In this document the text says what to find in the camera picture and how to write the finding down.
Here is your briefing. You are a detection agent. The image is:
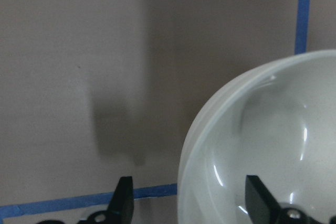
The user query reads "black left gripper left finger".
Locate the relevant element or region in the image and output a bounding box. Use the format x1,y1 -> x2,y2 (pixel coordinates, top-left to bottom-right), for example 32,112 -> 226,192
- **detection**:
103,176 -> 134,224

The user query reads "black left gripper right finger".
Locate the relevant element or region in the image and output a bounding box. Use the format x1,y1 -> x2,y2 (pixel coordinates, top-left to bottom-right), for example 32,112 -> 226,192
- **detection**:
245,175 -> 281,223

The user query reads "white ceramic bowl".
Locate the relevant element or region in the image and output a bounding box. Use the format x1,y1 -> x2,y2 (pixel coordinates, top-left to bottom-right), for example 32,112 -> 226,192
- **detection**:
177,50 -> 335,223

